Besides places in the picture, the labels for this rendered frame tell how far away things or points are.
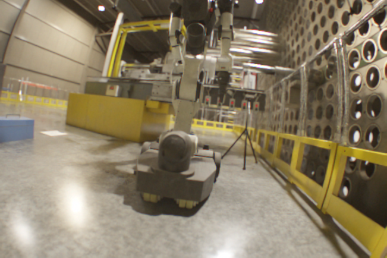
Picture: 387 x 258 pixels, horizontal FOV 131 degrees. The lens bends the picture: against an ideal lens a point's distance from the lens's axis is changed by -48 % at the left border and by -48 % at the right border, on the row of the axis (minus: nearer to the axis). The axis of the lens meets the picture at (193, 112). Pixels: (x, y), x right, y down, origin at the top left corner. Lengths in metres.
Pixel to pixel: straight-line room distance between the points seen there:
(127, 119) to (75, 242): 2.05
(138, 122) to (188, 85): 1.42
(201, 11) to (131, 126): 1.76
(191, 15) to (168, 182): 1.08
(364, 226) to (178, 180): 0.84
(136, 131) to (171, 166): 1.69
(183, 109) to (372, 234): 1.18
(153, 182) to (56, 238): 0.47
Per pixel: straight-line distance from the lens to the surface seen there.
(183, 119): 1.02
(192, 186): 0.75
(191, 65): 1.17
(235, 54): 2.44
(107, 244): 0.61
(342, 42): 1.13
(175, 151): 0.70
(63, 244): 0.62
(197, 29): 1.12
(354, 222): 0.89
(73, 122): 3.26
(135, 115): 2.38
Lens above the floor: 0.43
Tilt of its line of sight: 2 degrees up
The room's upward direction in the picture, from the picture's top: 8 degrees clockwise
